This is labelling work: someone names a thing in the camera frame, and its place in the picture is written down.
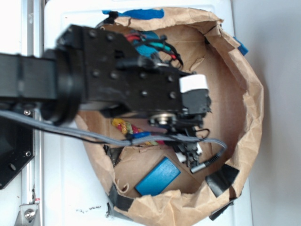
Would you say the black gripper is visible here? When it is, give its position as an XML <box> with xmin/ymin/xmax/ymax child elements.
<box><xmin>56</xmin><ymin>25</ymin><xmax>211</xmax><ymax>130</ymax></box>

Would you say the multicolored twisted rope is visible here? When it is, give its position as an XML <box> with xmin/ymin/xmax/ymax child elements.
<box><xmin>111</xmin><ymin>118</ymin><xmax>165</xmax><ymax>146</ymax></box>

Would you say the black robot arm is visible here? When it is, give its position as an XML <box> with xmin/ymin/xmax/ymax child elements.
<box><xmin>0</xmin><ymin>25</ymin><xmax>211</xmax><ymax>130</ymax></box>

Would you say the blue ball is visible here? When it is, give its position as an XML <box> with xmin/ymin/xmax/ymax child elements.
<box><xmin>136</xmin><ymin>31</ymin><xmax>159</xmax><ymax>58</ymax></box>

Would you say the blue rectangular block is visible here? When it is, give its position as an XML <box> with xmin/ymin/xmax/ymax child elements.
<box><xmin>135</xmin><ymin>157</ymin><xmax>181</xmax><ymax>196</ymax></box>

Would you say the brown paper bag tray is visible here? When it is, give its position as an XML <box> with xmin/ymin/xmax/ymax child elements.
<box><xmin>84</xmin><ymin>8</ymin><xmax>263</xmax><ymax>226</ymax></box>

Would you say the grey cable bundle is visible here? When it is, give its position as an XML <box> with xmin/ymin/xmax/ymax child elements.
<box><xmin>0</xmin><ymin>110</ymin><xmax>228</xmax><ymax>174</ymax></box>

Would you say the aluminium rail frame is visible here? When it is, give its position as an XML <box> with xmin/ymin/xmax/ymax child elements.
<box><xmin>21</xmin><ymin>0</ymin><xmax>44</xmax><ymax>226</ymax></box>

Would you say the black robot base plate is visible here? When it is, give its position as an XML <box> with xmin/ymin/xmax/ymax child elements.
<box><xmin>0</xmin><ymin>117</ymin><xmax>34</xmax><ymax>190</ymax></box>

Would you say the metal corner bracket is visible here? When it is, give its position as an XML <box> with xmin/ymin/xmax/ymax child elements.
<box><xmin>14</xmin><ymin>204</ymin><xmax>40</xmax><ymax>226</ymax></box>

